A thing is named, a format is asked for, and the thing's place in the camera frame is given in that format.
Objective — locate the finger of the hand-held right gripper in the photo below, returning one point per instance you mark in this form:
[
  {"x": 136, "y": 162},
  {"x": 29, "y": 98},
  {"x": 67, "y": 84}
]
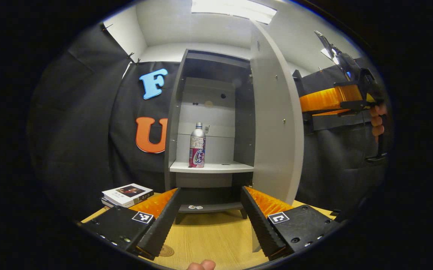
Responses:
[
  {"x": 336, "y": 120},
  {"x": 325, "y": 99}
]

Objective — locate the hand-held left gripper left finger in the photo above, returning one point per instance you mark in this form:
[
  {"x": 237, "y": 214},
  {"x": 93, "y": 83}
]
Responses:
[{"x": 164, "y": 225}]

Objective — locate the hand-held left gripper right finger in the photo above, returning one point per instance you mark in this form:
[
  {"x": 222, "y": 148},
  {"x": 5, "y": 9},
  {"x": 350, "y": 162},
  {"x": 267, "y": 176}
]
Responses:
[{"x": 257, "y": 225}]

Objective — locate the round brown coaster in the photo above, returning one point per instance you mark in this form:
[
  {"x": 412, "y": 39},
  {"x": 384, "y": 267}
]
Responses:
[{"x": 166, "y": 250}]

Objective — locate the grey cabinet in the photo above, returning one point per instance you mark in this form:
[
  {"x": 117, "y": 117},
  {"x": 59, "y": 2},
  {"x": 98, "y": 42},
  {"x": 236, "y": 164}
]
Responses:
[{"x": 244, "y": 123}]

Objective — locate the silver bottle with pink label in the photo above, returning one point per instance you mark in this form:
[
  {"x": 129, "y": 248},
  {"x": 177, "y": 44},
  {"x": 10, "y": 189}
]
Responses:
[{"x": 197, "y": 146}]

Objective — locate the white cabinet shelf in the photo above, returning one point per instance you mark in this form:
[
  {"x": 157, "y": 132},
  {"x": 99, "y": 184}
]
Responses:
[{"x": 220, "y": 167}]

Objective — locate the brown book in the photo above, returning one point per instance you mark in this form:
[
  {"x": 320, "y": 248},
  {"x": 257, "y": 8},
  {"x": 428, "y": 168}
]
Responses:
[{"x": 105, "y": 203}]

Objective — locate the black backdrop cloth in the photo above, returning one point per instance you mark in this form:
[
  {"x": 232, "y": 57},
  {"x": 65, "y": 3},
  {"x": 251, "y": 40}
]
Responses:
[{"x": 81, "y": 131}]

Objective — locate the long ceiling light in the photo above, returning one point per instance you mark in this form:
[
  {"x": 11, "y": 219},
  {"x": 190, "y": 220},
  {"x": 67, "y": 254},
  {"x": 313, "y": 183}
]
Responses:
[{"x": 235, "y": 9}]

